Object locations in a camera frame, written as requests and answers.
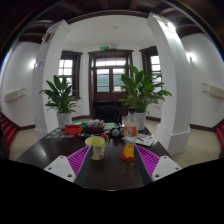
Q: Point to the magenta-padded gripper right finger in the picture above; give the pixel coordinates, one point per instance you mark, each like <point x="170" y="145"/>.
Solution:
<point x="150" y="161"/>

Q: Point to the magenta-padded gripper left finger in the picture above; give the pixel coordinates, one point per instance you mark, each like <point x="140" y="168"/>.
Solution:
<point x="75" y="162"/>

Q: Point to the clear bottle with orange drink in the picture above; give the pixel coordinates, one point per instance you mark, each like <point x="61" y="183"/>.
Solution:
<point x="130" y="131"/>

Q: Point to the white printed paper sheet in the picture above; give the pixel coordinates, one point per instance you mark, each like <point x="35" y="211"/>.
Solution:
<point x="145" y="139"/>

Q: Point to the pale yellow cup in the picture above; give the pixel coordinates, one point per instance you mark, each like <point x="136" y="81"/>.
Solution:
<point x="96" y="146"/>

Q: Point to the red box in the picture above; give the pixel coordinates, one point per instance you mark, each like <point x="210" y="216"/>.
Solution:
<point x="74" y="129"/>

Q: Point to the dark tray of snacks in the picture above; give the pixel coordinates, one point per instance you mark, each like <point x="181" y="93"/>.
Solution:
<point x="94" y="126"/>

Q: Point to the grey round ball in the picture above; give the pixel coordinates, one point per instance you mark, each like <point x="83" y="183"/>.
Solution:
<point x="121" y="130"/>
<point x="115" y="132"/>

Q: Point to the green packet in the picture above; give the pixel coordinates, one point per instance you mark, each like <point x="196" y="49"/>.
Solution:
<point x="109" y="126"/>

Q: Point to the black chair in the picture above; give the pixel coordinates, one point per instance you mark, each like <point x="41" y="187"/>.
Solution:
<point x="106" y="112"/>

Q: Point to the small potted plant, white pot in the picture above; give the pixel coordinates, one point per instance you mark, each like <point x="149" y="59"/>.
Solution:
<point x="61" y="96"/>

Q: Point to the large potted plant, white pot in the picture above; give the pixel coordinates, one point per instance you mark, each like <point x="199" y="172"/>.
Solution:
<point x="143" y="90"/>

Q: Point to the red carpeted staircase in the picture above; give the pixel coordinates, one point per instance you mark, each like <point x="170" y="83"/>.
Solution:
<point x="8" y="130"/>
<point x="220" y="140"/>

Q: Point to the dark-framed window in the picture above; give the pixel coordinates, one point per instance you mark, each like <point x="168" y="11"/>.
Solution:
<point x="153" y="65"/>
<point x="66" y="71"/>

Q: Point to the dark wooden double door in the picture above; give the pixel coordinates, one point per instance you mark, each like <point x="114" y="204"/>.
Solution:
<point x="108" y="75"/>

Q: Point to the green exit sign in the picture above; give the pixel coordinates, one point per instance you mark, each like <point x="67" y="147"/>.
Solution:
<point x="104" y="48"/>

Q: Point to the glowing wall lamp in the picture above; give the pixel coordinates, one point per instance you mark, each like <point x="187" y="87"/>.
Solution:
<point x="33" y="63"/>
<point x="191" y="56"/>

